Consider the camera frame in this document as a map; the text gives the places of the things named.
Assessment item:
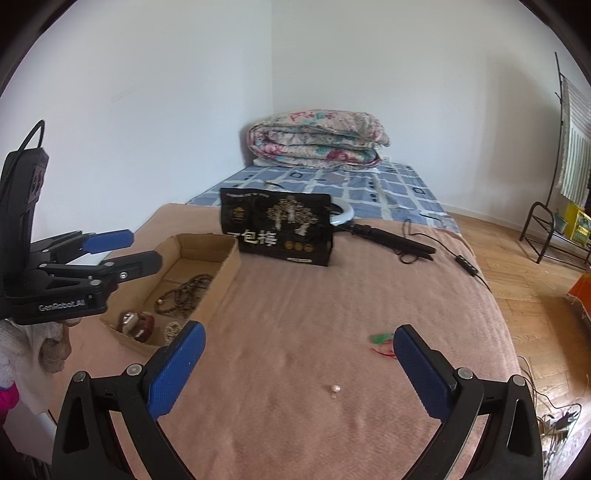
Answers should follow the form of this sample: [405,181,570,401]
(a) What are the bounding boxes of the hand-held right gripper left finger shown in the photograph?
[52,320,218,480]

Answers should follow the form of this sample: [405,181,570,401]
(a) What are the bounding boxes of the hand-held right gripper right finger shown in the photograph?
[392,324,544,480]

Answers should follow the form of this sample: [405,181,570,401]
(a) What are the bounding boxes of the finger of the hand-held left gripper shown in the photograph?
[31,229,136,265]
[37,250,163,289]

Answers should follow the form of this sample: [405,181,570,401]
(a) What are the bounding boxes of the green pendant with red string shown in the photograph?
[369,332,398,358]

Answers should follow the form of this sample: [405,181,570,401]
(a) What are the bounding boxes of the dark bead necklace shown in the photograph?
[154,273,214,320]

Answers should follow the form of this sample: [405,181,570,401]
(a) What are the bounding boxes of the cardboard box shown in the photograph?
[99,233,243,358]

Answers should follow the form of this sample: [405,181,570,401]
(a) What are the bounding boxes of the person's pink clothing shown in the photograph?
[0,382,19,428]

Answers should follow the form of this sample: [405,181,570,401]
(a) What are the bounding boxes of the pink blanket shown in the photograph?
[60,203,522,480]

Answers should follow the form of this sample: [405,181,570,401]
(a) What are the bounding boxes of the black printed gift bag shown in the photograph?
[219,187,334,267]

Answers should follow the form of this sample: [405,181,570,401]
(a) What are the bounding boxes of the blue checked bedsheet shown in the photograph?
[185,159,462,236]

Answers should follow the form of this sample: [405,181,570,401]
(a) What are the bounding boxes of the black metal clothes rack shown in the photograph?
[519,52,591,271]

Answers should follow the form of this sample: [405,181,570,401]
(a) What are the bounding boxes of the yellow box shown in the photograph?
[564,202,591,245]

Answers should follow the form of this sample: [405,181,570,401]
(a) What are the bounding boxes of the folded floral quilt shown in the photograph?
[247,110,391,169]

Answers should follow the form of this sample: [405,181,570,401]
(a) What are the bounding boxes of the striped hanging cloth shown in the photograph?
[556,76,591,206]

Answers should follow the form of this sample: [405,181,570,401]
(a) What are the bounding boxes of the black ring light cable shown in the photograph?
[399,218,492,291]

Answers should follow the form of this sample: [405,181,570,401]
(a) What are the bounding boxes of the ring light with black stand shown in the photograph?
[328,203,437,261]

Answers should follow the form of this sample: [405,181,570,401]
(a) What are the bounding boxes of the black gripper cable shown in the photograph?
[11,121,46,153]

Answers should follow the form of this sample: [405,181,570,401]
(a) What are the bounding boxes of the tangled floor cables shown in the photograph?
[517,355,583,472]

